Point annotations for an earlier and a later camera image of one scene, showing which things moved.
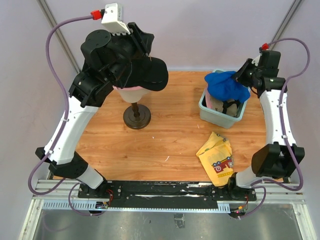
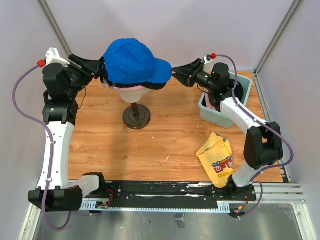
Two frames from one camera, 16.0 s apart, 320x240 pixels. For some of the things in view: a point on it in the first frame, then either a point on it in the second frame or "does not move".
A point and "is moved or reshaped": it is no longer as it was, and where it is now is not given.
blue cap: x=223 y=86 is moved or reshaped
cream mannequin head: x=132 y=96 does not move
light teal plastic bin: x=223 y=120 does not move
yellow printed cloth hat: x=216 y=154 does not move
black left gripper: x=143 y=40 to x=89 y=69
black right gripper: x=240 y=77 to x=197 y=65
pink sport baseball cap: x=135 y=87 does not move
